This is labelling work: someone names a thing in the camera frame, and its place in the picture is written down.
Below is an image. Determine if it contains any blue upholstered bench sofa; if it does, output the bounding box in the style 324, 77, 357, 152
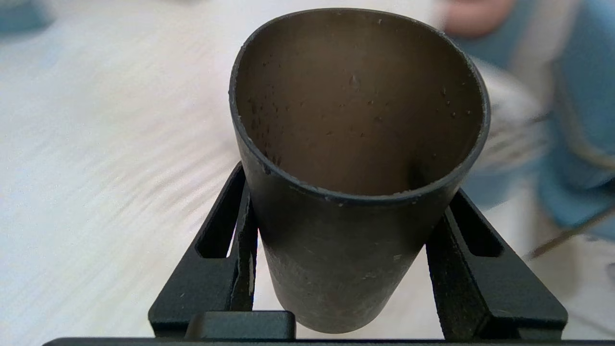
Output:
538, 0, 615, 241

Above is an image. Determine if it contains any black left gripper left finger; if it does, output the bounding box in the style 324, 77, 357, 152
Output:
148, 162, 260, 337

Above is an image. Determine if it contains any pink bolster cushion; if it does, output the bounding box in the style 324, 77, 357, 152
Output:
442, 0, 515, 39

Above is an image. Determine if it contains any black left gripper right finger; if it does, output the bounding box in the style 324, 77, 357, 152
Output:
425, 188, 568, 342

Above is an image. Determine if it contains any black plastic cup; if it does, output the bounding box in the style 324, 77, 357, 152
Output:
229, 7, 491, 334

